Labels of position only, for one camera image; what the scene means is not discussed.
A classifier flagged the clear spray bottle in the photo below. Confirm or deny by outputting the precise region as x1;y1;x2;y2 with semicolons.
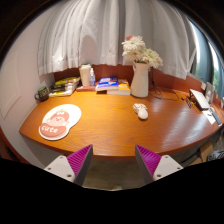
88;67;97;88

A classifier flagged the white lidded tumbler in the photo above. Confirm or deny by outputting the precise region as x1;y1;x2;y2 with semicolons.
79;63;93;88

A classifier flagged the dark green mug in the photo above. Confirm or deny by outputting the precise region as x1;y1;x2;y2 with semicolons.
34;85;50;103

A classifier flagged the black cable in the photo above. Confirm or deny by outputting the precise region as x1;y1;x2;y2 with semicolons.
148;68;182;102

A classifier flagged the white computer mouse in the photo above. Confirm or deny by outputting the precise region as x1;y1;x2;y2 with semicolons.
132;102;149;121

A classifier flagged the reddish brown book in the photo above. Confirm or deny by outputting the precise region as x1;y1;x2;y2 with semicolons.
75;85;97;93

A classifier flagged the pink cartoon mouse pad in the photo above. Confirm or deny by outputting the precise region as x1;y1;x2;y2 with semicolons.
38;103;83;141

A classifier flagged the white ceramic vase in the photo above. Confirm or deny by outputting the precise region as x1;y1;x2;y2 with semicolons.
130;62;151;99

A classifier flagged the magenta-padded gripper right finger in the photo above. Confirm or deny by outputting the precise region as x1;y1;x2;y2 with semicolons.
134;144;184;185

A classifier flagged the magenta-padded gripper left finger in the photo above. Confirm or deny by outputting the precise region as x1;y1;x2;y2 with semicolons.
44;144;94;187

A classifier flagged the white flat electronic device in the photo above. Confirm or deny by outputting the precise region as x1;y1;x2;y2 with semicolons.
189;88;212;111

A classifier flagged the white artificial flower bouquet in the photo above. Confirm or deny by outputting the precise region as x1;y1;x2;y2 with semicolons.
121;35;164;70

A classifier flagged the white curtain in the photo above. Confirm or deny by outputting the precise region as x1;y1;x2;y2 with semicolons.
37;0;198;80

